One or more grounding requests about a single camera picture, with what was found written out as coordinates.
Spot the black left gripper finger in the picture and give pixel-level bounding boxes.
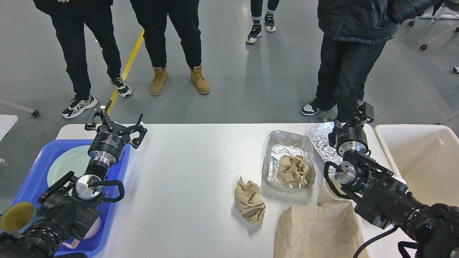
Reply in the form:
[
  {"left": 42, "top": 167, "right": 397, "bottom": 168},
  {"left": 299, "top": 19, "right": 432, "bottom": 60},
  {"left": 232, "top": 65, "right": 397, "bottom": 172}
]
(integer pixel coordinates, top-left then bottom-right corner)
[
  {"left": 85, "top": 100, "right": 113, "bottom": 132},
  {"left": 127, "top": 114, "right": 148, "bottom": 149}
]

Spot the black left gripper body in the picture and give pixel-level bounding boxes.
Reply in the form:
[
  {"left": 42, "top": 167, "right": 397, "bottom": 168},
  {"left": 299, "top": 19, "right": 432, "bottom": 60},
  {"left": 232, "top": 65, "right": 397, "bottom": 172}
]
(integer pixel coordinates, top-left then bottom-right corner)
[{"left": 87, "top": 125, "right": 131, "bottom": 166}]

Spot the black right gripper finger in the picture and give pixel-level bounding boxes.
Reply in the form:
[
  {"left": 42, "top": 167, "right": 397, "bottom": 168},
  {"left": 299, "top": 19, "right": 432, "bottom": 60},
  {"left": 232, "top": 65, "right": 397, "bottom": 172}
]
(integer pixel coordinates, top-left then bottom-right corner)
[{"left": 350, "top": 102, "right": 374, "bottom": 127}]

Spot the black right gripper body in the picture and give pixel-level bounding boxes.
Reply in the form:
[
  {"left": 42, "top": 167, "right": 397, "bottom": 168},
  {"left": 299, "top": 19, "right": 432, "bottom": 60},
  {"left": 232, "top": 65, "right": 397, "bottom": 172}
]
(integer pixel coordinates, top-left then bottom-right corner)
[{"left": 328, "top": 120, "right": 369, "bottom": 156}]

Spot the mint green plate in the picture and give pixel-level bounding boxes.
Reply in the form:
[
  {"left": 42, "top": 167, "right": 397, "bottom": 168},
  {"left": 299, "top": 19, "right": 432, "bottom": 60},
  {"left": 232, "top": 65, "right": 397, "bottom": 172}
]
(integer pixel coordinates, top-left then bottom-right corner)
[{"left": 47, "top": 145, "right": 90, "bottom": 187}]

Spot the white paper cup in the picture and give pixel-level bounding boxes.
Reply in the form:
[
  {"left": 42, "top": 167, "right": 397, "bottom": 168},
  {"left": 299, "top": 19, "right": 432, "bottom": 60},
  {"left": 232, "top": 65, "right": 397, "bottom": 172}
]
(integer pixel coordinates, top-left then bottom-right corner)
[
  {"left": 317, "top": 172, "right": 350, "bottom": 206},
  {"left": 392, "top": 176, "right": 407, "bottom": 185}
]

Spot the aluminium foil tray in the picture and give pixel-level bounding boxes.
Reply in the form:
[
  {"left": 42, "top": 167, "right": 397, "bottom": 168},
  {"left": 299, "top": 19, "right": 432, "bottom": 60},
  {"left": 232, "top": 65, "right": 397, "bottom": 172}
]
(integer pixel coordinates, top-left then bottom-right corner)
[{"left": 263, "top": 130, "right": 316, "bottom": 192}]

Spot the pink mug maroon inside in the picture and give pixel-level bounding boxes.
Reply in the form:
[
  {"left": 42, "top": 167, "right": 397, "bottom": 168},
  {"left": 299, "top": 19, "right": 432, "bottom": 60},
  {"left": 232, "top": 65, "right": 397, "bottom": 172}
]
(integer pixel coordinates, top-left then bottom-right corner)
[{"left": 62, "top": 216, "right": 102, "bottom": 249}]

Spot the brown paper bag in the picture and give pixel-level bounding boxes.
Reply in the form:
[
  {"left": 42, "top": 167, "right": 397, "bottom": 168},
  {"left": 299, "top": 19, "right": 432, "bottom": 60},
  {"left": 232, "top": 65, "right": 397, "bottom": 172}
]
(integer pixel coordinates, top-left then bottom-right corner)
[{"left": 274, "top": 201, "right": 364, "bottom": 258}]

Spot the teal mug yellow inside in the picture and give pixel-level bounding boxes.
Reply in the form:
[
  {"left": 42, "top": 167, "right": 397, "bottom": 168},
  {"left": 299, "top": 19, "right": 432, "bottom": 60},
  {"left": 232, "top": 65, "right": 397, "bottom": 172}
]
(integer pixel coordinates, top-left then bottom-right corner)
[{"left": 0, "top": 201, "right": 37, "bottom": 232}]

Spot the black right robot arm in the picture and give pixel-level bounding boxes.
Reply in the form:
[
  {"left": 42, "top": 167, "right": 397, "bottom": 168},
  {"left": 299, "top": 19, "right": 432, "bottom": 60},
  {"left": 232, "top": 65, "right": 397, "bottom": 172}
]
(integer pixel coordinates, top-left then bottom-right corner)
[{"left": 323, "top": 102, "right": 459, "bottom": 258}]

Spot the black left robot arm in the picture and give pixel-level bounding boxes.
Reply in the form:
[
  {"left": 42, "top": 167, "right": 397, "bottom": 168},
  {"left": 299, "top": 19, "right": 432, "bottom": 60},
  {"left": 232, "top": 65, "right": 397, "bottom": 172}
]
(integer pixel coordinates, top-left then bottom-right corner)
[{"left": 1, "top": 101, "right": 147, "bottom": 258}]

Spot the crumpled aluminium foil sheet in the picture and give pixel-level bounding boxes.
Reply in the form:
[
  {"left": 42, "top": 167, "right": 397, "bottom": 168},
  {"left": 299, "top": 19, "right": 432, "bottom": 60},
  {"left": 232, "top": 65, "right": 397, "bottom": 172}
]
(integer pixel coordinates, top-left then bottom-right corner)
[{"left": 308, "top": 122, "right": 343, "bottom": 165}]

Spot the beige plastic bin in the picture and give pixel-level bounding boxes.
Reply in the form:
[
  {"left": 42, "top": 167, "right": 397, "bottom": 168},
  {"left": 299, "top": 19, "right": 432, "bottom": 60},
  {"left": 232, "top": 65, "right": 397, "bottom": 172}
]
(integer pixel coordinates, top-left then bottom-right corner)
[{"left": 374, "top": 124, "right": 459, "bottom": 206}]

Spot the person in black puffer jacket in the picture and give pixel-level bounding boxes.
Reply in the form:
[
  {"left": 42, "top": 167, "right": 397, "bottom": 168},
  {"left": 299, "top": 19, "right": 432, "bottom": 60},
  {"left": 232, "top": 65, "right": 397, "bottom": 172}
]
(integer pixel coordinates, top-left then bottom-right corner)
[{"left": 300, "top": 0, "right": 436, "bottom": 123}]

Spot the white side table corner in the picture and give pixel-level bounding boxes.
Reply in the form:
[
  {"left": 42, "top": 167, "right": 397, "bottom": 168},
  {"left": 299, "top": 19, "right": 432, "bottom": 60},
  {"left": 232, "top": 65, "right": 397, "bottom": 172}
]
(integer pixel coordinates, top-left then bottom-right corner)
[{"left": 0, "top": 114, "right": 18, "bottom": 140}]

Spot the office chair base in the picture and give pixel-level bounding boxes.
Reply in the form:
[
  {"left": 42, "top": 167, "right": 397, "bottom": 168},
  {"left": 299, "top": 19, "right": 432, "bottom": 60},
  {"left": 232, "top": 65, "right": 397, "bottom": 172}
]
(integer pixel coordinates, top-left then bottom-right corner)
[{"left": 408, "top": 4, "right": 459, "bottom": 51}]

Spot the person in black at left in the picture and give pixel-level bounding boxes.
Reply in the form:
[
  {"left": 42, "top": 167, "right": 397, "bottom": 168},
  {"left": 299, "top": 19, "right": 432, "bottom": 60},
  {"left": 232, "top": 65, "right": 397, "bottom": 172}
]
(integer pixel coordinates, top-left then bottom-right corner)
[{"left": 34, "top": 0, "right": 132, "bottom": 119}]

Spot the crumpled brown paper ball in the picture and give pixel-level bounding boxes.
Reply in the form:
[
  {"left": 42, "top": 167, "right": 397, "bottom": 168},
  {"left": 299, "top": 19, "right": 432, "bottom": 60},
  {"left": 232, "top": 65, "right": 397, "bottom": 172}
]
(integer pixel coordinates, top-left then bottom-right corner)
[{"left": 234, "top": 177, "right": 266, "bottom": 224}]

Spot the person with tan boots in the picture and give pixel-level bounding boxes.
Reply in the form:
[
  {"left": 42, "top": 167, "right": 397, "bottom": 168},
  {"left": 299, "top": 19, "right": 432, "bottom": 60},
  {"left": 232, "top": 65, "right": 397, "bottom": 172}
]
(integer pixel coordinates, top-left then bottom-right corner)
[{"left": 129, "top": 0, "right": 211, "bottom": 96}]

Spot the person in background with sneakers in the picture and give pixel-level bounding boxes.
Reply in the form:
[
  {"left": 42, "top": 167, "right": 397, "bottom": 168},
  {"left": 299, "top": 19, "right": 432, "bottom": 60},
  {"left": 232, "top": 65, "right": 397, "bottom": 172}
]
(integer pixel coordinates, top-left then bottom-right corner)
[{"left": 246, "top": 0, "right": 280, "bottom": 44}]

